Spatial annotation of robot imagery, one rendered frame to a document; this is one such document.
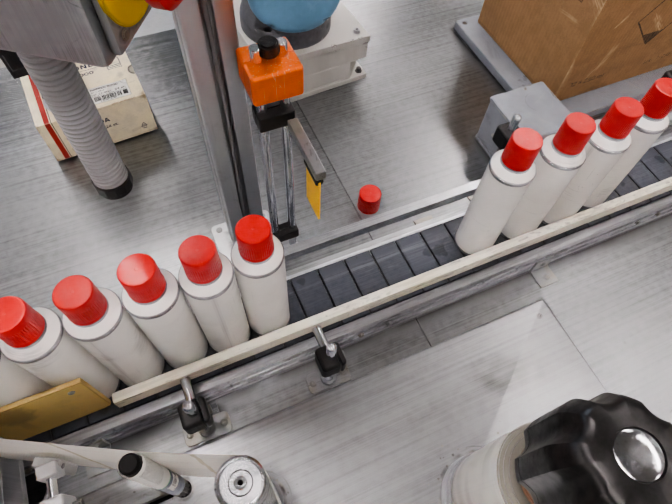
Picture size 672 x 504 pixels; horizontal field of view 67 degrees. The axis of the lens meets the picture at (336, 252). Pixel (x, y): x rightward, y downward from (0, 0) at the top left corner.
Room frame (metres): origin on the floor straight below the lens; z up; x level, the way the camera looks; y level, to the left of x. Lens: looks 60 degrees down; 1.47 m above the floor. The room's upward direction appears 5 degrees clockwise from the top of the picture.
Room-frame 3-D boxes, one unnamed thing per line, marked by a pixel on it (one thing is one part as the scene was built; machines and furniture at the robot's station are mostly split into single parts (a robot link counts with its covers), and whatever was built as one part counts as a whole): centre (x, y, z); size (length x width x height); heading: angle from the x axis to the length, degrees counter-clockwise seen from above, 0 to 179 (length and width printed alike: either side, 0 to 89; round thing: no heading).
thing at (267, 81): (0.31, 0.05, 1.05); 0.10 x 0.04 x 0.33; 28
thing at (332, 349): (0.19, -0.01, 0.89); 0.03 x 0.03 x 0.12; 28
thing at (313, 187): (0.28, 0.03, 1.09); 0.03 x 0.01 x 0.06; 28
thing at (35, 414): (0.10, 0.27, 0.94); 0.10 x 0.01 x 0.09; 118
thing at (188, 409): (0.13, 0.14, 0.89); 0.06 x 0.03 x 0.12; 28
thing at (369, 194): (0.46, -0.04, 0.85); 0.03 x 0.03 x 0.03
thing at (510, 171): (0.38, -0.19, 0.98); 0.05 x 0.05 x 0.20
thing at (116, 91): (0.58, 0.41, 0.87); 0.16 x 0.12 x 0.07; 122
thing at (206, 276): (0.21, 0.12, 0.98); 0.05 x 0.05 x 0.20
